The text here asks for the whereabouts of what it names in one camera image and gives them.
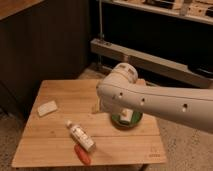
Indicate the wooden folding table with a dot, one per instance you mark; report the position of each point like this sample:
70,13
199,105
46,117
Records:
46,142

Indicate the grey metal shelf rack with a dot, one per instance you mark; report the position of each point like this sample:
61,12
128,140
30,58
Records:
171,51

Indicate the orange carrot toy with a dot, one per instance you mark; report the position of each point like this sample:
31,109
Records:
82,155

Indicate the white plastic bottle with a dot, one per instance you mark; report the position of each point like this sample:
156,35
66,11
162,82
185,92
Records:
79,135

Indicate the white paper cup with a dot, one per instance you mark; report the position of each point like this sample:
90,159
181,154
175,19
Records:
126,115

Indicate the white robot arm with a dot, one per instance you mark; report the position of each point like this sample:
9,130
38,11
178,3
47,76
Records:
187,106

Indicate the green plate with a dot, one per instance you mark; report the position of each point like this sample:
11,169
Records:
136,118

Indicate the beige sponge block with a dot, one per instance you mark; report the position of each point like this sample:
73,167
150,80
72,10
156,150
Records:
47,108

